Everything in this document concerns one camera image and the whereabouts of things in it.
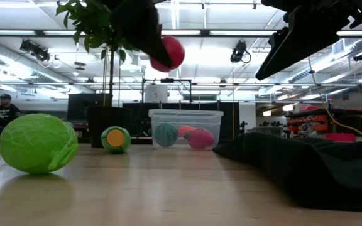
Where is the orange produce toy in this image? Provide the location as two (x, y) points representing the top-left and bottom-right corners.
(177, 125), (197, 139)

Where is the clear plastic tupperware container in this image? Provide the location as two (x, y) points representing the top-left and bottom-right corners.
(148, 108), (224, 151)

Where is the black cloth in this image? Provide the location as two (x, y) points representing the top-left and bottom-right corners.
(212, 131), (362, 212)

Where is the red tomato toy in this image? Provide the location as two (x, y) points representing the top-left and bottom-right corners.
(150, 35), (186, 73)

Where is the white box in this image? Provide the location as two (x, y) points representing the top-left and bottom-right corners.
(145, 85), (168, 104)

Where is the green toy with orange end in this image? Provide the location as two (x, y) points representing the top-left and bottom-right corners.
(100, 126), (132, 154)

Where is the red plastic bin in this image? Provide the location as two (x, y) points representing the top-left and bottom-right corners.
(324, 132), (356, 142)

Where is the black ceiling spotlight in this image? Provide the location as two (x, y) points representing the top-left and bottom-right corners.
(19, 39), (52, 62)

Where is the black hanging camera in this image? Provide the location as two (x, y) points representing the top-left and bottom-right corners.
(230, 40), (251, 63)

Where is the dark green round toy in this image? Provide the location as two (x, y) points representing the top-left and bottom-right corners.
(154, 122), (179, 148)

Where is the green potted tree black pot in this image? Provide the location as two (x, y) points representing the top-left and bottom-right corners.
(55, 0), (144, 149)

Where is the shelf with red bins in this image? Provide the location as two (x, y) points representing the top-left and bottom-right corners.
(286, 105), (362, 142)

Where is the yellow cable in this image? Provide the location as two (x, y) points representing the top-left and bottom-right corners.
(307, 56), (362, 139)

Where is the light green cabbage toy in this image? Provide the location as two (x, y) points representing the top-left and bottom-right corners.
(0, 112), (79, 175)

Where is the person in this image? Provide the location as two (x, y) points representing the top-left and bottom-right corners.
(0, 93), (21, 139)

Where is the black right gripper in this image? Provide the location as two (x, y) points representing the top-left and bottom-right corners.
(255, 0), (362, 81)

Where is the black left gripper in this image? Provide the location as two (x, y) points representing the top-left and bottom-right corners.
(101, 0), (172, 68)

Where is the black partition panel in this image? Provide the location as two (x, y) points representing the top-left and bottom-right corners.
(67, 93), (241, 141)

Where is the pink toy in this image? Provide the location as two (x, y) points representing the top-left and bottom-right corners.
(184, 127), (216, 150)

